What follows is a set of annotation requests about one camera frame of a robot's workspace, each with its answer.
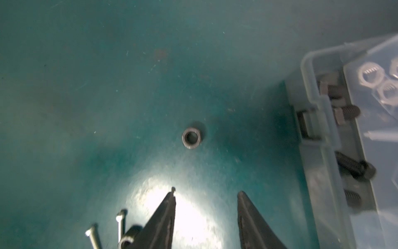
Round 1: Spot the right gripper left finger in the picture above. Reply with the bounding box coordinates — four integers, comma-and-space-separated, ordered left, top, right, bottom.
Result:
126, 187, 176, 249

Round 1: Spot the black nut upper right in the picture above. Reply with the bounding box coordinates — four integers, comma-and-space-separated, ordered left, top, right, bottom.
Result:
182, 127, 202, 149

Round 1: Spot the thin black screw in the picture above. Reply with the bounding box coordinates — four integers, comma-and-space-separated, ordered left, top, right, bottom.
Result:
116, 209, 127, 242

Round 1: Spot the clear plastic compartment organizer box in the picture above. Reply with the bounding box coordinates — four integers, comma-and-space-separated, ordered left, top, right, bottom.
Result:
286, 35, 398, 249

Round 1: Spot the thin silver screw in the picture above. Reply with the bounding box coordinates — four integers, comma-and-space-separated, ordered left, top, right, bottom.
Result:
85, 225, 101, 249

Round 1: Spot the black hex bolt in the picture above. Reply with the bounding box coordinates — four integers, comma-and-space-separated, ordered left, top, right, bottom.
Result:
333, 105, 361, 126
335, 151, 376, 180
344, 189, 362, 209

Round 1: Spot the green table mat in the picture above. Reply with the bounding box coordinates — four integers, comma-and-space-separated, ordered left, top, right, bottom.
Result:
1, 1, 398, 249

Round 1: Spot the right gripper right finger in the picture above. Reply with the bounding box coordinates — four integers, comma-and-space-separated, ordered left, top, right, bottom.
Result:
237, 191, 286, 249

